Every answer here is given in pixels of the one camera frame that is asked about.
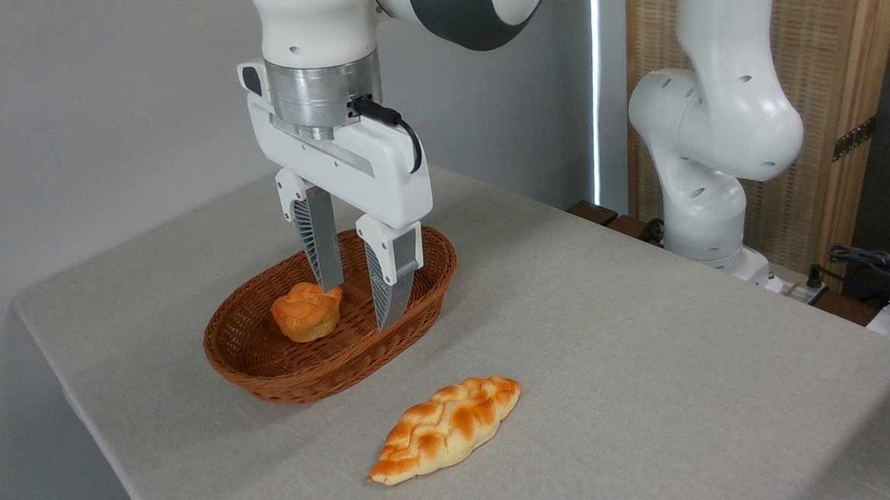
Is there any orange muffin bread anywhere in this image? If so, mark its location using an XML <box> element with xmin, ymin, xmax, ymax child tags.
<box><xmin>269</xmin><ymin>280</ymin><xmax>346</xmax><ymax>345</ymax></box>

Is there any grey tablecloth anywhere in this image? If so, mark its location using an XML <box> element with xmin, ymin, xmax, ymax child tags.
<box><xmin>6</xmin><ymin>135</ymin><xmax>890</xmax><ymax>500</ymax></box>

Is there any braided golden bread loaf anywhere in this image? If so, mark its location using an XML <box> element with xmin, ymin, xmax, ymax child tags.
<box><xmin>363</xmin><ymin>374</ymin><xmax>526</xmax><ymax>488</ymax></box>

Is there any black cable bundle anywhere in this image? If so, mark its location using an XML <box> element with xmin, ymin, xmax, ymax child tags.
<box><xmin>806</xmin><ymin>240</ymin><xmax>890</xmax><ymax>317</ymax></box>

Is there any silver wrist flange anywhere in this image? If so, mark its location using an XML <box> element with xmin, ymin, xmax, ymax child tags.
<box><xmin>263</xmin><ymin>49</ymin><xmax>385</xmax><ymax>144</ymax></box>

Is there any wooden rattan folding screen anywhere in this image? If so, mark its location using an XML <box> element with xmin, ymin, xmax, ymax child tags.
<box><xmin>618</xmin><ymin>0</ymin><xmax>890</xmax><ymax>306</ymax></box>

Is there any brown wicker basket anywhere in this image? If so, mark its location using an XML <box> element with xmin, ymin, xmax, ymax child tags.
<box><xmin>198</xmin><ymin>223</ymin><xmax>466</xmax><ymax>410</ymax></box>

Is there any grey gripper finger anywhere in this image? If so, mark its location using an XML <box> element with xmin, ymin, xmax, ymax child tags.
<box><xmin>355</xmin><ymin>211</ymin><xmax>428</xmax><ymax>333</ymax></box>
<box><xmin>275</xmin><ymin>166</ymin><xmax>346</xmax><ymax>295</ymax></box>

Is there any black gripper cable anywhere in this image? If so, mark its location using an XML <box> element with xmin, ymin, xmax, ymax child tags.
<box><xmin>351</xmin><ymin>93</ymin><xmax>424</xmax><ymax>178</ymax></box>

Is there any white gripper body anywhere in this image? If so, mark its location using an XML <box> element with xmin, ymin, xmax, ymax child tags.
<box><xmin>237</xmin><ymin>50</ymin><xmax>435</xmax><ymax>237</ymax></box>

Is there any dark brown wooden furniture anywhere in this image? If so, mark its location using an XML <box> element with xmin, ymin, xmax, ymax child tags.
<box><xmin>566</xmin><ymin>196</ymin><xmax>666</xmax><ymax>252</ymax></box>

